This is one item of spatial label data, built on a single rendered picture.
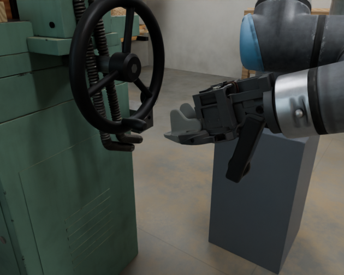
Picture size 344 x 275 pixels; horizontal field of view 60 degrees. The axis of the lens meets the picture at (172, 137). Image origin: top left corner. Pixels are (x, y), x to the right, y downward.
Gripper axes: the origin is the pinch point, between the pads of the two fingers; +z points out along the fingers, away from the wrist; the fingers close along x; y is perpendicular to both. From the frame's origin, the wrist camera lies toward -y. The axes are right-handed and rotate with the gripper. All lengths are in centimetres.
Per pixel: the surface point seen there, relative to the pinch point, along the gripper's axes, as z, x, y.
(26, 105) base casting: 30.5, 5.9, 13.5
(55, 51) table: 18.4, 3.1, 21.5
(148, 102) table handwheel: 13.9, -13.9, 5.4
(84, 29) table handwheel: 7.5, 4.4, 22.3
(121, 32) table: 26.1, -27.2, 25.2
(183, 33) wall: 184, -348, 49
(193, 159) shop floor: 72, -111, -49
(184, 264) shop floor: 38, -34, -62
